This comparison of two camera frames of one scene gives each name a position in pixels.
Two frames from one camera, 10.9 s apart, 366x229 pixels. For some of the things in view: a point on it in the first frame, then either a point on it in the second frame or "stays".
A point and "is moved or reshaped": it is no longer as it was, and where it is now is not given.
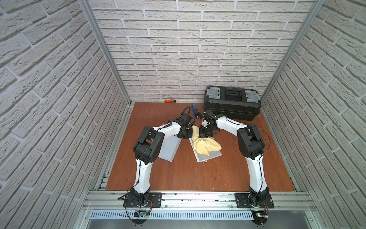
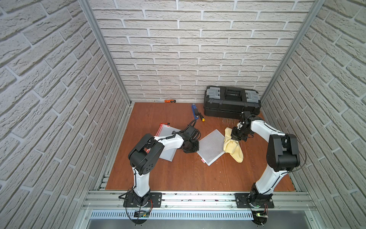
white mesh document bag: x=203 y=157 is moved or reshaped
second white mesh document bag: x=169 y=147 stays
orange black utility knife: x=171 y=100 stays
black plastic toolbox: x=233 y=103 stays
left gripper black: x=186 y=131 → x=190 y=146
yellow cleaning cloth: x=205 y=145 → x=232 y=146
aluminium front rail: x=101 y=201 stays
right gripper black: x=203 y=134 → x=235 y=137
